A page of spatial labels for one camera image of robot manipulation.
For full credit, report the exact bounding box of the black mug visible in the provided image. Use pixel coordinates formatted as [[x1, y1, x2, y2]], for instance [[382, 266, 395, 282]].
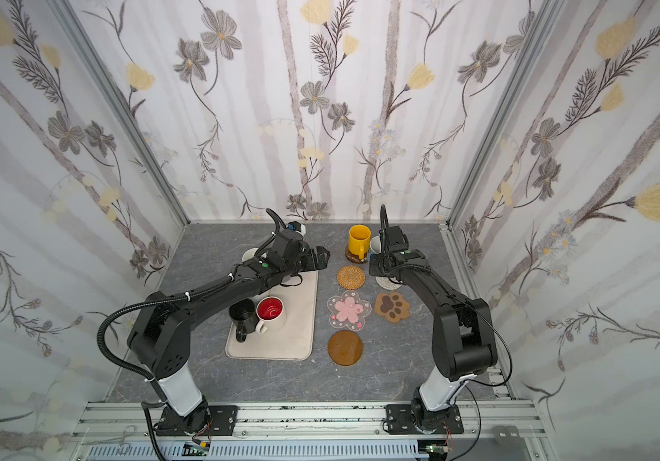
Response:
[[228, 299, 259, 343]]

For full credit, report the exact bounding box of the brown paw shaped coaster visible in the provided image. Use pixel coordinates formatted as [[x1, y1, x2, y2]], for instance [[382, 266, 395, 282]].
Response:
[[374, 291, 411, 324]]

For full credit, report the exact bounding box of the beige plastic tray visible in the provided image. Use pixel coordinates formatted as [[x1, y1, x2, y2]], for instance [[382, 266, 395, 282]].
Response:
[[225, 271, 318, 361]]

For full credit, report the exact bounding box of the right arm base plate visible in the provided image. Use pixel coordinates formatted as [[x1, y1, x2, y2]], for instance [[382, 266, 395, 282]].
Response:
[[382, 401, 464, 435]]

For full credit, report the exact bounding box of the pink flower shaped coaster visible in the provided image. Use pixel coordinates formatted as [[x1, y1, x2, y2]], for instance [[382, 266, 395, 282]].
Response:
[[327, 290, 373, 332]]

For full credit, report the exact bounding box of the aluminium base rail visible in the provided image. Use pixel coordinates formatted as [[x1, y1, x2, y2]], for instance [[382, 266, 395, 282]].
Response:
[[62, 386, 556, 460]]

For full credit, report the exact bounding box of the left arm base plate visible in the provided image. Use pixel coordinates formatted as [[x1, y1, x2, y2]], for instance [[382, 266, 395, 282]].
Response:
[[154, 405, 239, 436]]

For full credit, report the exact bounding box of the cream woven round coaster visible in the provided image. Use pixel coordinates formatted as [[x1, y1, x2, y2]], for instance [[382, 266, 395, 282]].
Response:
[[375, 277, 401, 291]]

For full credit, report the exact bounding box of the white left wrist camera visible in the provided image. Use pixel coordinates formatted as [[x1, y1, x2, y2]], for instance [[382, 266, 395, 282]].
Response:
[[287, 221, 307, 236]]

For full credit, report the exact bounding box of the yellow mug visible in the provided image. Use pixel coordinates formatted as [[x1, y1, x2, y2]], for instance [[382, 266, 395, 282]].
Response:
[[347, 225, 372, 262]]

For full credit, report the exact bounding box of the blue floral mug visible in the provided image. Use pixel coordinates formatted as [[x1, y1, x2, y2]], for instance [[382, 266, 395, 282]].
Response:
[[369, 235, 382, 254]]

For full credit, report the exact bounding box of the white mug red inside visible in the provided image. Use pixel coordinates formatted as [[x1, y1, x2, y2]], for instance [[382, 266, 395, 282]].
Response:
[[255, 296, 288, 334]]

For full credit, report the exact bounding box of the rattan woven round coaster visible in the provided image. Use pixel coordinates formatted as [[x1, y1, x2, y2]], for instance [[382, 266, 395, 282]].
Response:
[[337, 265, 366, 290]]

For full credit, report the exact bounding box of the light brown cork coaster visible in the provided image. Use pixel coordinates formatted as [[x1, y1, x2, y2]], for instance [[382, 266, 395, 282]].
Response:
[[327, 330, 364, 366]]

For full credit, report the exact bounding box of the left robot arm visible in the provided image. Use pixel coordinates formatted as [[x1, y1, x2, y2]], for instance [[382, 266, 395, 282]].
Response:
[[127, 229, 331, 435]]

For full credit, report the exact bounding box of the plain white mug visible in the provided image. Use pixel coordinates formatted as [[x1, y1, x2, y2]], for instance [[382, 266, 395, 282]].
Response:
[[241, 248, 258, 262]]

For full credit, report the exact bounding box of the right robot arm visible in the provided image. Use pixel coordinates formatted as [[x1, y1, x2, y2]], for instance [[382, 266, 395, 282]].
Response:
[[369, 225, 498, 432]]

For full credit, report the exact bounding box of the dark brown round coaster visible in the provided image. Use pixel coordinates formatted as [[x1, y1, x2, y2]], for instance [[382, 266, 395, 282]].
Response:
[[344, 248, 368, 264]]

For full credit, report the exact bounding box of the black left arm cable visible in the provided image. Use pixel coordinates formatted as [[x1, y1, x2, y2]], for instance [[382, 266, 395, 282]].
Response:
[[95, 207, 291, 461]]

